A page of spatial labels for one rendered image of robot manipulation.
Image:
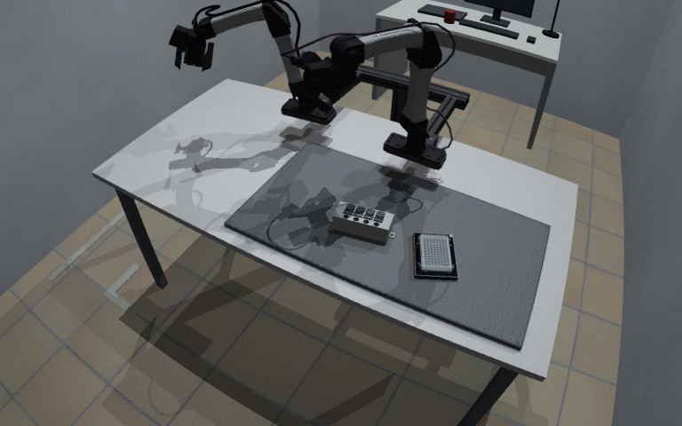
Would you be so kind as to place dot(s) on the dark grey flat mat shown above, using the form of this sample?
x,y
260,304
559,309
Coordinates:
x,y
499,253

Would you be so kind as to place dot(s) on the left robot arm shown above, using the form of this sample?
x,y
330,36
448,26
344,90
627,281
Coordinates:
x,y
352,50

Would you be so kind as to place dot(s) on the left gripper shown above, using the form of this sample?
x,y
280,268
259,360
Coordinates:
x,y
333,94

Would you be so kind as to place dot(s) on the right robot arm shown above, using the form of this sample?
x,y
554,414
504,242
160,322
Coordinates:
x,y
277,21

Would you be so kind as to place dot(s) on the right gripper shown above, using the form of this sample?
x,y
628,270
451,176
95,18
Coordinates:
x,y
192,60

